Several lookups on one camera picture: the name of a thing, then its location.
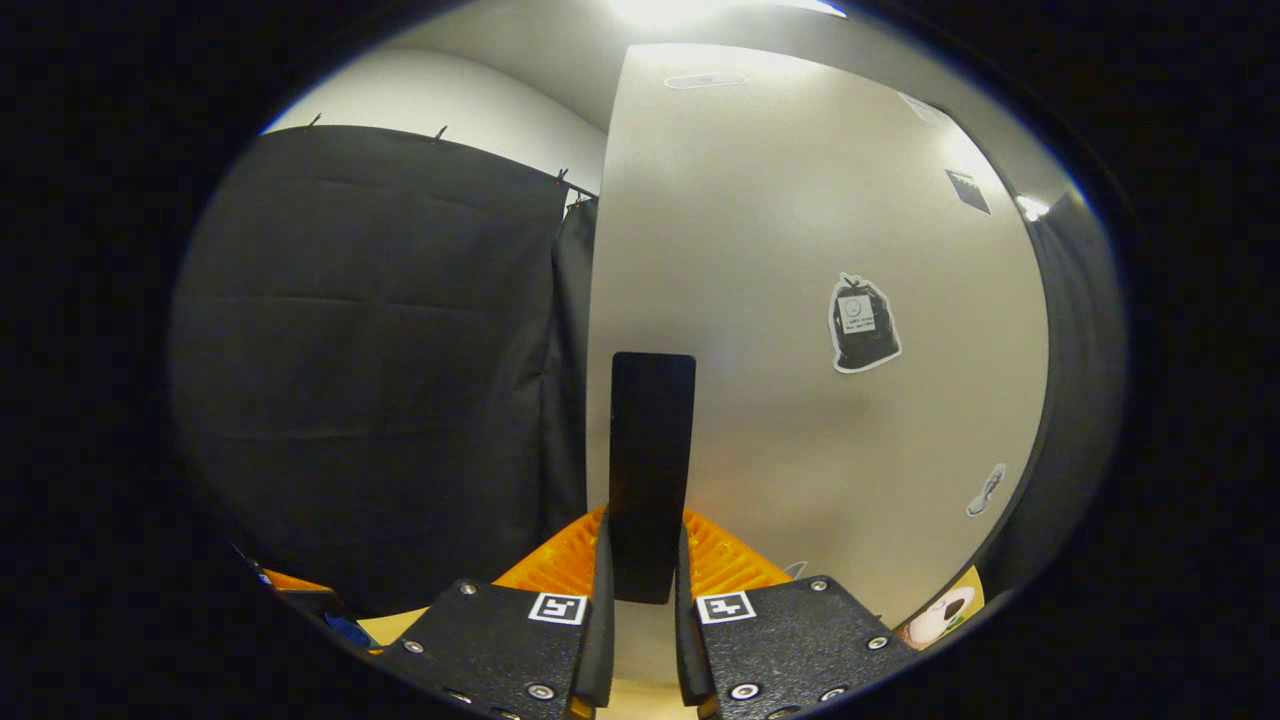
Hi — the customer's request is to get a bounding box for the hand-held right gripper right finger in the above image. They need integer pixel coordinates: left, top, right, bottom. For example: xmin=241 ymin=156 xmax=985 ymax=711
xmin=673 ymin=508 xmax=918 ymax=720

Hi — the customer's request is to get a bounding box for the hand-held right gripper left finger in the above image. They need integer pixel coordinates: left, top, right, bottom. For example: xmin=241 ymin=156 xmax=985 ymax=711
xmin=375 ymin=505 xmax=617 ymax=720

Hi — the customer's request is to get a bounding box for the black cabinet door handle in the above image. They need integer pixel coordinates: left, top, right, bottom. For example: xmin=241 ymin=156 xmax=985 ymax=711
xmin=608 ymin=352 xmax=697 ymax=605

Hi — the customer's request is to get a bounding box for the beige cabinet door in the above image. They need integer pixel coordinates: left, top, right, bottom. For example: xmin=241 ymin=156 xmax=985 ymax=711
xmin=585 ymin=42 xmax=1051 ymax=691

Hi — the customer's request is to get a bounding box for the black backdrop cloth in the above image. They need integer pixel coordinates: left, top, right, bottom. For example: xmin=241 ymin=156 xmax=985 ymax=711
xmin=985 ymin=190 xmax=1126 ymax=601
xmin=170 ymin=125 xmax=601 ymax=616

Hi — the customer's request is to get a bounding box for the large ceiling light panel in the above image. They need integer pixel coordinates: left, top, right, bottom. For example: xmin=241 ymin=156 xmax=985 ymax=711
xmin=610 ymin=0 xmax=846 ymax=31

